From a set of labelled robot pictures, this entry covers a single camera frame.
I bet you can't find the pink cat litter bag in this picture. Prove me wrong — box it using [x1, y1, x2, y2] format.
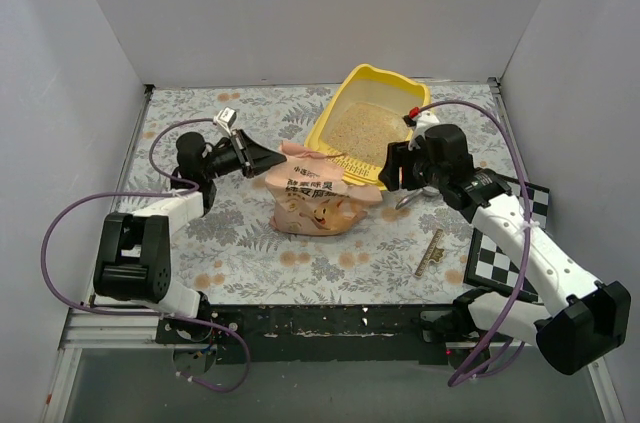
[265, 140, 382, 236]

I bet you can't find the yellow plastic litter box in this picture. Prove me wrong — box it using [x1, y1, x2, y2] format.
[304, 64, 431, 190]

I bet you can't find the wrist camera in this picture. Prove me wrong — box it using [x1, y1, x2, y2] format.
[214, 107, 237, 132]
[403, 107, 440, 132]

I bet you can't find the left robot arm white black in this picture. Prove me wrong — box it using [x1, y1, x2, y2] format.
[93, 130, 286, 343]

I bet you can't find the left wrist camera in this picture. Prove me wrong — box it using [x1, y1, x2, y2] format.
[214, 107, 237, 132]

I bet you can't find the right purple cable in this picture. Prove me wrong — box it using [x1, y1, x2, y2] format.
[413, 100, 535, 388]

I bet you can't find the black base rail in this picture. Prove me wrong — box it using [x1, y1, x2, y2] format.
[155, 303, 515, 365]

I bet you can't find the floral patterned table mat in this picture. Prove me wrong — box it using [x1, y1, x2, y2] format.
[106, 83, 527, 307]

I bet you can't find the silver metal scoop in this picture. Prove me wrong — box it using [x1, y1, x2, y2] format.
[395, 187, 440, 210]

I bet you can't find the purple cable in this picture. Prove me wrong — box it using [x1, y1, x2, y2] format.
[40, 116, 251, 393]
[413, 100, 535, 388]

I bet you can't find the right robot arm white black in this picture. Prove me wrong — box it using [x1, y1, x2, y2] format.
[379, 119, 631, 375]

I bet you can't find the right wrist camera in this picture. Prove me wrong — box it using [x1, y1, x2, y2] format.
[403, 107, 440, 132]

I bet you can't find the black white checkerboard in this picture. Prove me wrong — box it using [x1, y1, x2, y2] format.
[463, 182, 550, 296]

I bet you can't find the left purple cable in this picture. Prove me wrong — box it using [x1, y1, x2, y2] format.
[40, 116, 251, 393]

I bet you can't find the gold brown bookmark strip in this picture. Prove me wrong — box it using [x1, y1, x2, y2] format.
[414, 229, 444, 278]

